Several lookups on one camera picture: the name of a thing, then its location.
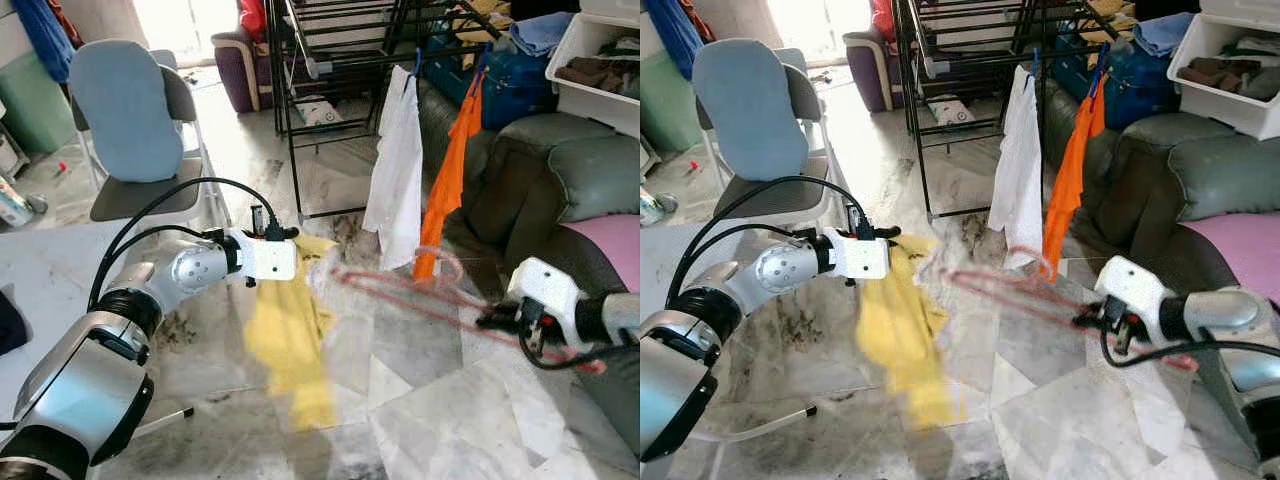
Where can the white laundry basket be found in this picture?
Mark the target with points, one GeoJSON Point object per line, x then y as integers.
{"type": "Point", "coordinates": [1215, 115]}
{"type": "Point", "coordinates": [590, 110]}

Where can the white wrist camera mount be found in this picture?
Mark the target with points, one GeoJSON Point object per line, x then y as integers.
{"type": "Point", "coordinates": [268, 258]}
{"type": "Point", "coordinates": [1130, 283]}
{"type": "Point", "coordinates": [858, 258]}
{"type": "Point", "coordinates": [545, 285]}

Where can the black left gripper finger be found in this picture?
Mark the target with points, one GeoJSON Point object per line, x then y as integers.
{"type": "Point", "coordinates": [878, 234]}
{"type": "Point", "coordinates": [282, 234]}

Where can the blue clothes hanger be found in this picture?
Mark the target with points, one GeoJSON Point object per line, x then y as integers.
{"type": "Point", "coordinates": [417, 60]}
{"type": "Point", "coordinates": [1037, 60]}

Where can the black metal drying rack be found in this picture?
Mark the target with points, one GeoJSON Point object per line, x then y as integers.
{"type": "Point", "coordinates": [938, 68]}
{"type": "Point", "coordinates": [318, 68]}

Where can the purple armchair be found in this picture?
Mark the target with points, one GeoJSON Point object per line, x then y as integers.
{"type": "Point", "coordinates": [870, 80]}
{"type": "Point", "coordinates": [245, 80]}

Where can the blue oval cushion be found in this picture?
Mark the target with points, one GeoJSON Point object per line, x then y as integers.
{"type": "Point", "coordinates": [750, 110]}
{"type": "Point", "coordinates": [125, 110]}

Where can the orange printed t-shirt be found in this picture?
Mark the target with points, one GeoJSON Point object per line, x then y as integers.
{"type": "Point", "coordinates": [1070, 180]}
{"type": "Point", "coordinates": [450, 180]}

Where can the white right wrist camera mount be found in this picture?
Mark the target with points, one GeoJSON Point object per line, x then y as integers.
{"type": "Point", "coordinates": [545, 285]}
{"type": "Point", "coordinates": [1130, 283]}

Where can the green storage box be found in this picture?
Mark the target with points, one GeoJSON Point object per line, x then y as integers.
{"type": "Point", "coordinates": [665, 105]}
{"type": "Point", "coordinates": [30, 110]}

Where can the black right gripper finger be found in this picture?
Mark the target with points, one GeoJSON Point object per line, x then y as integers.
{"type": "Point", "coordinates": [1090, 321]}
{"type": "Point", "coordinates": [495, 321]}

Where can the white shirt with blue stripes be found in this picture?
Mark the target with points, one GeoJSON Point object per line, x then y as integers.
{"type": "Point", "coordinates": [400, 180]}
{"type": "Point", "coordinates": [1020, 180]}

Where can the blue hanging cloth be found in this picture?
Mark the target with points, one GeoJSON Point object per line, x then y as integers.
{"type": "Point", "coordinates": [45, 40]}
{"type": "Point", "coordinates": [675, 35]}

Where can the grey white folding chair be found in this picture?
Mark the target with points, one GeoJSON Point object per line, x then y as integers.
{"type": "Point", "coordinates": [150, 198]}
{"type": "Point", "coordinates": [775, 198]}

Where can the pink cushion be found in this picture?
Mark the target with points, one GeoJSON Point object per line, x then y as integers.
{"type": "Point", "coordinates": [1240, 250]}
{"type": "Point", "coordinates": [610, 245]}

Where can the green leather sofa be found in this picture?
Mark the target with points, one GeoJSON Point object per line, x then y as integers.
{"type": "Point", "coordinates": [1180, 170]}
{"type": "Point", "coordinates": [560, 170]}

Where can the blue bag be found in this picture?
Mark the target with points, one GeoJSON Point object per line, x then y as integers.
{"type": "Point", "coordinates": [1140, 90]}
{"type": "Point", "coordinates": [520, 90]}

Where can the tan garment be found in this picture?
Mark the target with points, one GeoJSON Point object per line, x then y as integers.
{"type": "Point", "coordinates": [480, 25]}
{"type": "Point", "coordinates": [1105, 20]}

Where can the pink clothes hanger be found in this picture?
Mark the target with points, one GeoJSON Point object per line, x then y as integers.
{"type": "Point", "coordinates": [420, 300]}
{"type": "Point", "coordinates": [1020, 295]}

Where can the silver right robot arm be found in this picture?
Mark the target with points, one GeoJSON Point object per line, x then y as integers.
{"type": "Point", "coordinates": [1215, 315]}
{"type": "Point", "coordinates": [620, 315]}

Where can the yellow garment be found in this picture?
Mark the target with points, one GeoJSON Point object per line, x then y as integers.
{"type": "Point", "coordinates": [285, 340]}
{"type": "Point", "coordinates": [905, 340]}

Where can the white printed plastic package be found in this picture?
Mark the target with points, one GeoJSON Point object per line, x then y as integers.
{"type": "Point", "coordinates": [15, 205]}
{"type": "Point", "coordinates": [652, 205]}

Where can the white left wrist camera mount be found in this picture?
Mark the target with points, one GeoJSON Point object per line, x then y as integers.
{"type": "Point", "coordinates": [268, 258]}
{"type": "Point", "coordinates": [858, 258]}

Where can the blue folded towel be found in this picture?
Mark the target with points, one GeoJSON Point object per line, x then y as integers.
{"type": "Point", "coordinates": [1165, 32]}
{"type": "Point", "coordinates": [540, 32]}

